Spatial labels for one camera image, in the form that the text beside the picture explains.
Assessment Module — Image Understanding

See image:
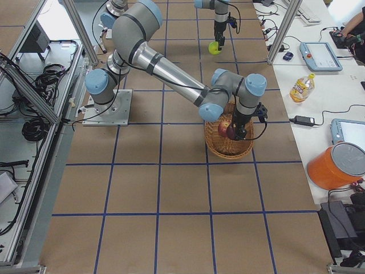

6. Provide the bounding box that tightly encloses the orange bucket with lid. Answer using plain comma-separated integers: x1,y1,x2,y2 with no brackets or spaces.
307,142,364,190

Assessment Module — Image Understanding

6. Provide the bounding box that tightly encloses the red yellow apple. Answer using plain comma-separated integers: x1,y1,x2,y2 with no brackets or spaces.
218,121,230,138

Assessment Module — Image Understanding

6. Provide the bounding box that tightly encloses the right teach pendant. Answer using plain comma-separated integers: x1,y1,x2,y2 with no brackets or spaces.
330,119,365,150

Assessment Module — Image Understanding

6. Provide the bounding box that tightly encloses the dark blue pouch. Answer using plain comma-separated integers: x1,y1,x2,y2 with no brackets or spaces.
282,51,294,61

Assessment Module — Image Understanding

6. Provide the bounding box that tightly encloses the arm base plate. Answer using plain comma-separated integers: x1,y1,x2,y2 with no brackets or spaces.
82,89,133,126

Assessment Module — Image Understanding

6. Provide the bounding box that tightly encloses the dark red apple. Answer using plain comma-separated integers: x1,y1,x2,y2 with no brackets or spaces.
226,125,237,140

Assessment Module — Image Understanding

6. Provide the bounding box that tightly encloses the left teach pendant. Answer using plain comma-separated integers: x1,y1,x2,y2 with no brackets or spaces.
299,42,343,72

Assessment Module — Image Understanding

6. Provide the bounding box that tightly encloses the green apple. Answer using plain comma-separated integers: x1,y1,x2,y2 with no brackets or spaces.
208,41,221,55

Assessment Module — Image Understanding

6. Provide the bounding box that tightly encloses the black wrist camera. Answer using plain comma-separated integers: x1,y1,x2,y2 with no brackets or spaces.
253,102,268,123
227,16,237,29

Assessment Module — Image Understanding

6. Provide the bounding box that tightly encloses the aluminium frame post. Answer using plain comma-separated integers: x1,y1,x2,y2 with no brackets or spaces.
267,0,302,65

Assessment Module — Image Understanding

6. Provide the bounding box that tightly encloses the orange drink bottle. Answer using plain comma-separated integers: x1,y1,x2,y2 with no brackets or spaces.
289,73,315,103

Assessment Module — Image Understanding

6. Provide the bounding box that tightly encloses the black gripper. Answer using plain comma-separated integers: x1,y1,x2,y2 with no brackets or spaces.
229,110,253,140
214,24,226,51

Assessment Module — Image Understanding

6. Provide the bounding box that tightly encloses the teach pendant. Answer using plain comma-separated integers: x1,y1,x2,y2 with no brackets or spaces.
299,42,343,72
330,119,365,150

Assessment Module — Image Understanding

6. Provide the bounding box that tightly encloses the wicker basket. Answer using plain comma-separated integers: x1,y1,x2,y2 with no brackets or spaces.
204,102,254,160

